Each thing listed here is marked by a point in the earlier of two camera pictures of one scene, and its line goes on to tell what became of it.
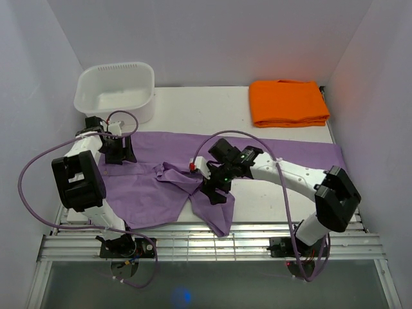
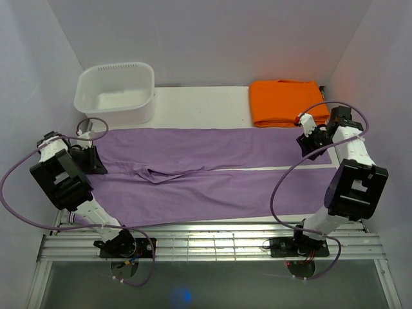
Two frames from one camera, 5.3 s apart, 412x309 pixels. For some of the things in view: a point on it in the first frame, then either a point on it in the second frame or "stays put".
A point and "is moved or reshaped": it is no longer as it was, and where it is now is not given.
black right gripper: [208, 187] to [305, 143]
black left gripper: [125, 154] to [94, 165]
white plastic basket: [103, 89] stays put
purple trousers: [160, 188] is moved or reshaped
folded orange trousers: [286, 103] stays put
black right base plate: [282, 247] stays put
